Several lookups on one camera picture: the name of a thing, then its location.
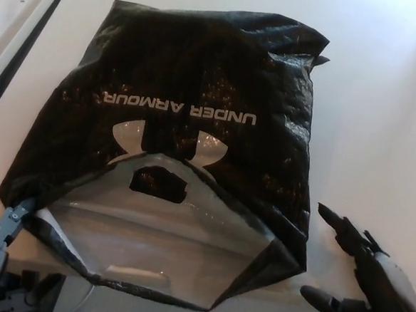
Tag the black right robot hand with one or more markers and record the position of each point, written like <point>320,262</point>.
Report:
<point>384,286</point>

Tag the black Under Armour plastic bag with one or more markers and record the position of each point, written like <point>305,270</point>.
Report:
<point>199,73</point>

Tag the black metal table leg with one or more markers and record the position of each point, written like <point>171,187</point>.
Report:
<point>55,295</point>

